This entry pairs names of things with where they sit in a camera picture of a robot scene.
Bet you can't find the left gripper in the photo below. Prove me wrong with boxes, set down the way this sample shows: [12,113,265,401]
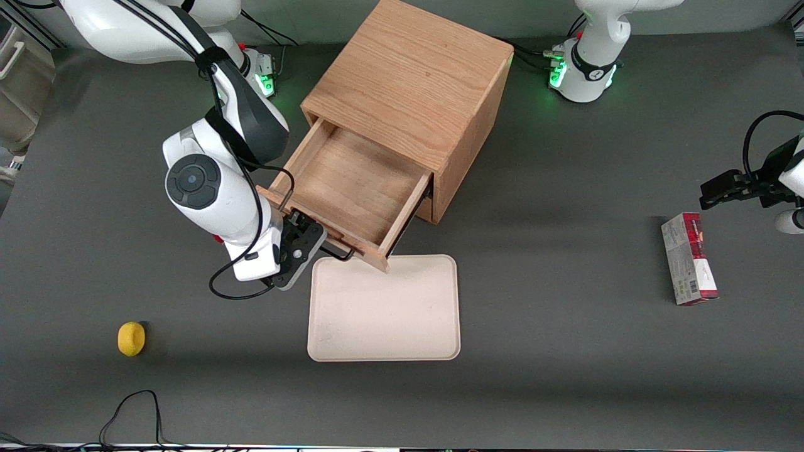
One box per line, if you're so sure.
[699,135,804,235]

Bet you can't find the red and grey carton box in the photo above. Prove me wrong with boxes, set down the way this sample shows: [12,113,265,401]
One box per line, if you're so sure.
[661,212,720,306]

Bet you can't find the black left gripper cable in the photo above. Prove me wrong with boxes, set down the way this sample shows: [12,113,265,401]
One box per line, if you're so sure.
[743,110,804,183]

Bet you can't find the yellow lemon toy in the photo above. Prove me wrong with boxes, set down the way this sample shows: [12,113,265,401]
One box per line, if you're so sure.
[117,321,146,357]

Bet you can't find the black right arm base cables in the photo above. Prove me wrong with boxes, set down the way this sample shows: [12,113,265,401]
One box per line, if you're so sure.
[239,9,301,79]

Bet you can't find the wooden drawer cabinet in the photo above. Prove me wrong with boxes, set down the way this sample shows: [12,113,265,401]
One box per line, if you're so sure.
[300,0,516,225]

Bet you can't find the wooden drawer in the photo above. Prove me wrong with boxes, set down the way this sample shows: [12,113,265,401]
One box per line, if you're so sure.
[256,116,434,274]
[411,188,435,224]

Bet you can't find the black cable at table edge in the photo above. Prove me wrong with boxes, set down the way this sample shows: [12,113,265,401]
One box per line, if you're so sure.
[0,390,189,449]

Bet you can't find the beige plastic tray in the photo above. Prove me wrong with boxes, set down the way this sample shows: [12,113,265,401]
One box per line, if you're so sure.
[307,254,462,362]

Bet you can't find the black left arm base cables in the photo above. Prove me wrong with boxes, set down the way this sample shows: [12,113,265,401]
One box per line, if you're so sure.
[499,14,588,71]

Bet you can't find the black arm base cables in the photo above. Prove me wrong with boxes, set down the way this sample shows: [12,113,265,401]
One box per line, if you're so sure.
[499,14,588,71]
[239,9,301,79]

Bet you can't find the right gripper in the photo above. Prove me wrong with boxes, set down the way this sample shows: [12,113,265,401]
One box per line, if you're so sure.
[223,212,329,291]

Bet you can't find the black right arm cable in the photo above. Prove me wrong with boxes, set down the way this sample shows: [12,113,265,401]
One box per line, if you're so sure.
[113,0,297,301]

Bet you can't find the beige plastic bin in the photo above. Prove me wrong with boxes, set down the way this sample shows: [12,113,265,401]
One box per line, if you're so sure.
[0,13,56,158]

